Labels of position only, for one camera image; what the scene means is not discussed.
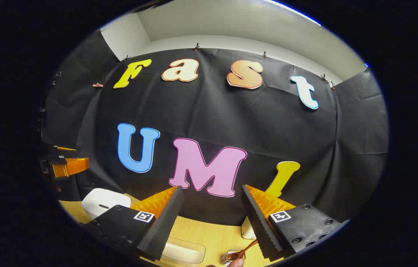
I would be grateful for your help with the brown wooden spoon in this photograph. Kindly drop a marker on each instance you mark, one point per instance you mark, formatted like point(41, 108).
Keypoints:
point(247, 249)

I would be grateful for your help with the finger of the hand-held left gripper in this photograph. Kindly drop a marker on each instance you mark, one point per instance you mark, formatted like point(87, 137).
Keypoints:
point(71, 167)
point(66, 149)

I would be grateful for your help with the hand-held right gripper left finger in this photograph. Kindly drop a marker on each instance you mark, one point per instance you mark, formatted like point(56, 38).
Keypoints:
point(166, 222)

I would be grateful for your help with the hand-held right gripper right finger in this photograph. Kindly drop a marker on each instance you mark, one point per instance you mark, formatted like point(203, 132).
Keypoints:
point(259, 222)

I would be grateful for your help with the white toaster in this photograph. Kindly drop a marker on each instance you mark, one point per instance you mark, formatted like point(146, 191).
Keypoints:
point(246, 230)

